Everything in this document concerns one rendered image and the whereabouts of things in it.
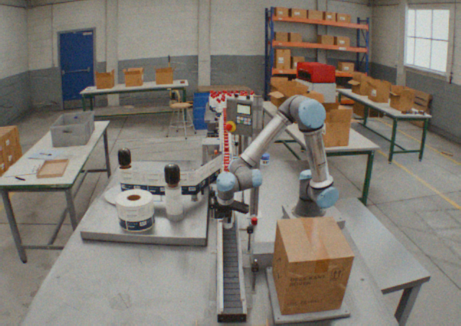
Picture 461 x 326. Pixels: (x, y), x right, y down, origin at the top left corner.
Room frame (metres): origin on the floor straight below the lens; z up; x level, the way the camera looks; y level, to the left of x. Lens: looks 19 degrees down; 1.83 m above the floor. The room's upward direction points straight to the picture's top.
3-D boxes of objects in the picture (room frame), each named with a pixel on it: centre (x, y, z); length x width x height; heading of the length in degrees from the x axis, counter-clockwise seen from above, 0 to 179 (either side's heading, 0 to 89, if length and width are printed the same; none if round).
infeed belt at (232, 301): (1.77, 0.01, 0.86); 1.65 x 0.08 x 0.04; 2
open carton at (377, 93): (5.85, -2.57, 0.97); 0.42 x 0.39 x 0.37; 97
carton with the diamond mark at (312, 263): (1.11, -0.31, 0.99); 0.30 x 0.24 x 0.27; 2
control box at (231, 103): (1.88, -0.07, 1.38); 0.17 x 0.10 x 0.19; 57
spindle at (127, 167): (1.93, 0.62, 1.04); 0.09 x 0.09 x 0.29
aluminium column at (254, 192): (1.82, -0.13, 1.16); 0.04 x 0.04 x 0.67; 2
